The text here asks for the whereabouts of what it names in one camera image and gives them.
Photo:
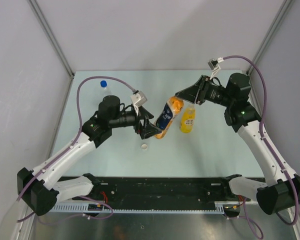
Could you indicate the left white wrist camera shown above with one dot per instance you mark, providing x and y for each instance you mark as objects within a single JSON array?
[{"x": 138, "y": 99}]

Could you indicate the clear blue-cap water bottle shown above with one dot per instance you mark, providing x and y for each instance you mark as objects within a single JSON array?
[{"x": 105, "y": 89}]

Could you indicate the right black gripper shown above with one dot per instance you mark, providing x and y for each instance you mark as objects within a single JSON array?
[{"x": 197, "y": 92}]

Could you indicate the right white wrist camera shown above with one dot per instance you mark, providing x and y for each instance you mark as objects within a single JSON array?
[{"x": 214, "y": 65}]

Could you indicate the white bottle cap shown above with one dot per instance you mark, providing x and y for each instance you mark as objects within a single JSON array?
[{"x": 144, "y": 146}]

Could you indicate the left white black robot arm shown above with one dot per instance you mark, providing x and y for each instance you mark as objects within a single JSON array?
[{"x": 41, "y": 188}]

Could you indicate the grey cable duct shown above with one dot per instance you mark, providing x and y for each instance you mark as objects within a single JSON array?
[{"x": 94, "y": 208}]

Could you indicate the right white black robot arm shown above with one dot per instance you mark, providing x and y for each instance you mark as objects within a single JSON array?
[{"x": 281, "y": 188}]

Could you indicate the orange juice bottle yellow cap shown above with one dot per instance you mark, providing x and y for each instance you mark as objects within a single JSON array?
[{"x": 171, "y": 109}]

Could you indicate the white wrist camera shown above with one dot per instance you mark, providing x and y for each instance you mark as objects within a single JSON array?
[
  {"x": 214, "y": 65},
  {"x": 138, "y": 99}
]

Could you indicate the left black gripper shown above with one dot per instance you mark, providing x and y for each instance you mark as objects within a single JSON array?
[{"x": 148, "y": 129}]

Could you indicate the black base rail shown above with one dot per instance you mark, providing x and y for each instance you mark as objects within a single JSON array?
[{"x": 181, "y": 193}]

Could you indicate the yellow honey pomelo drink bottle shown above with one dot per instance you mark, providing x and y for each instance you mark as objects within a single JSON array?
[{"x": 188, "y": 119}]

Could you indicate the aluminium frame post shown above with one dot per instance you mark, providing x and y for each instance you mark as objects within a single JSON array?
[
  {"x": 47, "y": 30},
  {"x": 273, "y": 29}
]

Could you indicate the right aluminium frame post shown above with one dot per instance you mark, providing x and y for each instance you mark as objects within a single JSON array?
[{"x": 273, "y": 29}]

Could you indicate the left aluminium frame post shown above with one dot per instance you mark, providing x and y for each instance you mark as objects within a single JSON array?
[{"x": 47, "y": 30}]

